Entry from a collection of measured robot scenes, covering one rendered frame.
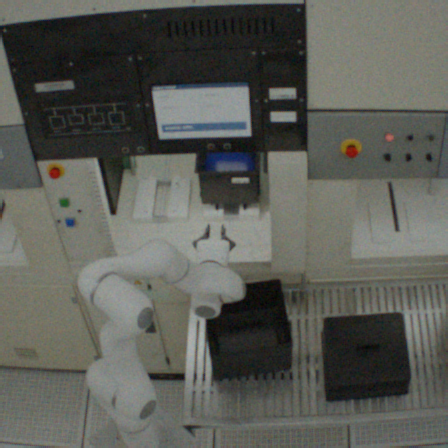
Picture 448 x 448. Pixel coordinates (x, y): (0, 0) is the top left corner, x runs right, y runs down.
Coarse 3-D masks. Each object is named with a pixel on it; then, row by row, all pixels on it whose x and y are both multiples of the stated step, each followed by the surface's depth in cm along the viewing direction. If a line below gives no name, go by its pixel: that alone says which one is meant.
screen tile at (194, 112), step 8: (160, 96) 220; (168, 96) 220; (176, 96) 220; (184, 96) 220; (160, 104) 222; (168, 104) 222; (192, 104) 222; (160, 112) 224; (168, 112) 224; (176, 112) 224; (184, 112) 224; (192, 112) 224; (200, 112) 224; (160, 120) 227; (168, 120) 227; (176, 120) 227; (184, 120) 226
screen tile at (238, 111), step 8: (208, 96) 219; (216, 96) 219; (224, 96) 219; (232, 96) 219; (240, 104) 221; (208, 112) 224; (216, 112) 224; (224, 112) 224; (232, 112) 224; (240, 112) 224
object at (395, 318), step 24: (336, 336) 252; (360, 336) 251; (384, 336) 250; (336, 360) 245; (360, 360) 244; (384, 360) 243; (408, 360) 242; (336, 384) 239; (360, 384) 238; (384, 384) 239; (408, 384) 240
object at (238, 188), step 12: (204, 156) 284; (204, 168) 283; (204, 180) 275; (216, 180) 275; (228, 180) 275; (240, 180) 274; (252, 180) 274; (204, 192) 281; (216, 192) 280; (228, 192) 280; (240, 192) 280; (252, 192) 279; (216, 204) 287
